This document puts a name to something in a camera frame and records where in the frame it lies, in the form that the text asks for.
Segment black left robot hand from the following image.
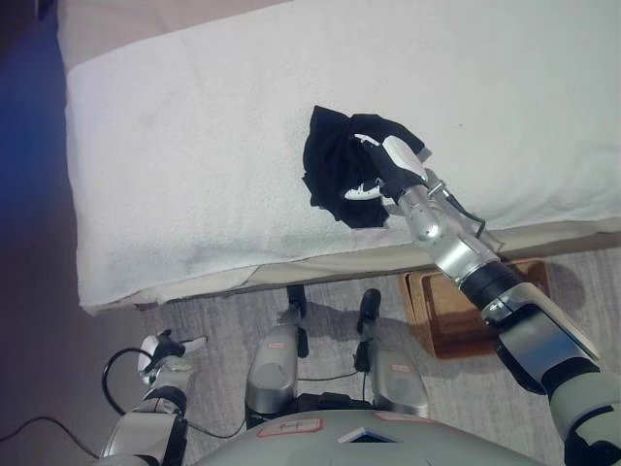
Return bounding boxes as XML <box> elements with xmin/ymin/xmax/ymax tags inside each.
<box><xmin>138</xmin><ymin>329</ymin><xmax>210</xmax><ymax>385</ymax></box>

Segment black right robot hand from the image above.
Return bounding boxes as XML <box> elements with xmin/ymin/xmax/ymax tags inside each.
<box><xmin>344</xmin><ymin>133</ymin><xmax>429</xmax><ymax>208</ymax></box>

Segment black clothes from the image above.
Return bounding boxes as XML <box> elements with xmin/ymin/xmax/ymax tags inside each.
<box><xmin>301</xmin><ymin>105</ymin><xmax>434</xmax><ymax>231</ymax></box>

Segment beige bed sheet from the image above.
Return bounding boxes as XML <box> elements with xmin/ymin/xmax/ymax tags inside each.
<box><xmin>54</xmin><ymin>0</ymin><xmax>621</xmax><ymax>313</ymax></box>

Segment grey robot torso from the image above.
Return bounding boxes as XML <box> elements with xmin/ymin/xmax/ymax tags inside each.
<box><xmin>137</xmin><ymin>246</ymin><xmax>621</xmax><ymax>466</ymax></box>
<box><xmin>192</xmin><ymin>410</ymin><xmax>550</xmax><ymax>466</ymax></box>

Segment silver left robot leg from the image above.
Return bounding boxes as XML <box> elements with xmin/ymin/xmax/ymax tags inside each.
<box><xmin>245</xmin><ymin>320</ymin><xmax>311</xmax><ymax>429</ymax></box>

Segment silver robot leg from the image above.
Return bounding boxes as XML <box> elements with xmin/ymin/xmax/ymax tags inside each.
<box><xmin>245</xmin><ymin>320</ymin><xmax>311</xmax><ymax>429</ymax></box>
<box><xmin>356</xmin><ymin>334</ymin><xmax>431</xmax><ymax>419</ymax></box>

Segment black left robot foot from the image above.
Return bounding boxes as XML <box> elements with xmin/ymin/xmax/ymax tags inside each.
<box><xmin>285</xmin><ymin>284</ymin><xmax>309</xmax><ymax>325</ymax></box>

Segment black robot foot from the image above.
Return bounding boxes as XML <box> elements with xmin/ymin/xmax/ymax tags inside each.
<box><xmin>285</xmin><ymin>284</ymin><xmax>309</xmax><ymax>325</ymax></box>
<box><xmin>357</xmin><ymin>287</ymin><xmax>382</xmax><ymax>337</ymax></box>

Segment black right robot foot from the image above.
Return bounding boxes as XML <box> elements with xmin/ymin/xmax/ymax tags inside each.
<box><xmin>357</xmin><ymin>287</ymin><xmax>382</xmax><ymax>337</ymax></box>

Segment white terry blanket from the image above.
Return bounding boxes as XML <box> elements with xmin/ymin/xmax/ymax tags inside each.
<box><xmin>64</xmin><ymin>0</ymin><xmax>621</xmax><ymax>317</ymax></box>

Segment silver right robot leg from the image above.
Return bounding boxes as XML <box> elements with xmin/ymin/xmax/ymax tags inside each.
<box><xmin>356</xmin><ymin>334</ymin><xmax>431</xmax><ymax>419</ymax></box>

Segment black looped wrist cable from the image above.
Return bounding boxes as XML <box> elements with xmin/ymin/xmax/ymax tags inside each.
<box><xmin>102</xmin><ymin>348</ymin><xmax>147</xmax><ymax>417</ymax></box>

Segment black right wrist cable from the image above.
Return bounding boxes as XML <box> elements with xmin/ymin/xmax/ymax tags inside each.
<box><xmin>426</xmin><ymin>178</ymin><xmax>507</xmax><ymax>254</ymax></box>

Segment black floor cable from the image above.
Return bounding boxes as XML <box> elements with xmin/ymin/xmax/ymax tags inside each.
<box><xmin>0</xmin><ymin>416</ymin><xmax>99</xmax><ymax>460</ymax></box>

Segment thin black cable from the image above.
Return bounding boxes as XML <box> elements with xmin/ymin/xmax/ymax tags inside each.
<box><xmin>185</xmin><ymin>356</ymin><xmax>373</xmax><ymax>438</ymax></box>

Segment wooden basket with handles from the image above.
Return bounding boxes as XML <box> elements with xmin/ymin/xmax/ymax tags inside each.
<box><xmin>398</xmin><ymin>257</ymin><xmax>552</xmax><ymax>360</ymax></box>

